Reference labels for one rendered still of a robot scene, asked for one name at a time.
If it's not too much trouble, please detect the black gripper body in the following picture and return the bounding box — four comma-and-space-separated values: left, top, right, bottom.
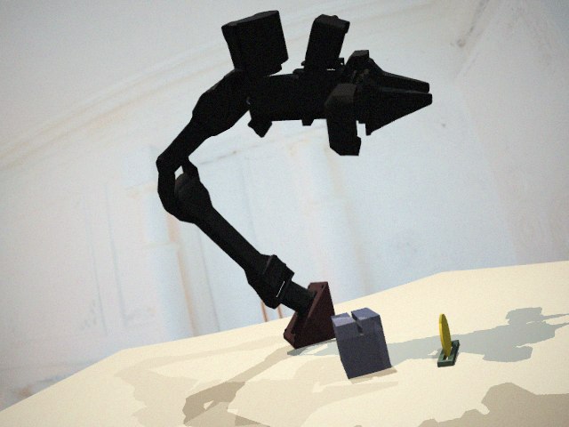
288, 50, 369, 157

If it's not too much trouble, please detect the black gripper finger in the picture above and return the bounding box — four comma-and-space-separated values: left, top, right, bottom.
362, 75, 433, 136
368, 58, 430, 93

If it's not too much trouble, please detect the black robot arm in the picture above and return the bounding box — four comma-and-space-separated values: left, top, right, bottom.
156, 10, 350, 317

